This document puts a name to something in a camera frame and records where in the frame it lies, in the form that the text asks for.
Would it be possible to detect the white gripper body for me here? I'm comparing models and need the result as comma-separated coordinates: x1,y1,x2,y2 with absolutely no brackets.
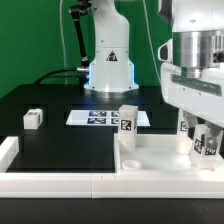
158,39,224,128

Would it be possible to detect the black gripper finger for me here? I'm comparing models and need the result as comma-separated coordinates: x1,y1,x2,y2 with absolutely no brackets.
184,112,198,139
205,121,222,149

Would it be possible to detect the white square table top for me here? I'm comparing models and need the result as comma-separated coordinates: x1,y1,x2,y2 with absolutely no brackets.
113,133,224,174

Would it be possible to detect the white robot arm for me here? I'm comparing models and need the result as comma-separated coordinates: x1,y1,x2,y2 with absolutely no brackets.
85,0,224,150

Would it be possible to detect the white sheet with AprilTags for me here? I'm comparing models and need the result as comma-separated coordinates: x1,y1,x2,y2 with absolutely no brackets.
66,110,151,128

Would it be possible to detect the white U-shaped obstacle fence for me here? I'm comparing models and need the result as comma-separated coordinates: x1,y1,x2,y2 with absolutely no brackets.
0,137,224,198

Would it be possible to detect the black cable bundle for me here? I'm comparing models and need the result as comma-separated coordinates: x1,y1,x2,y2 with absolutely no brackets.
32,67,90,85

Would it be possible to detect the white hanging cable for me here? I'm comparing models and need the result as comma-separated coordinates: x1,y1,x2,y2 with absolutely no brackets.
59,0,69,86

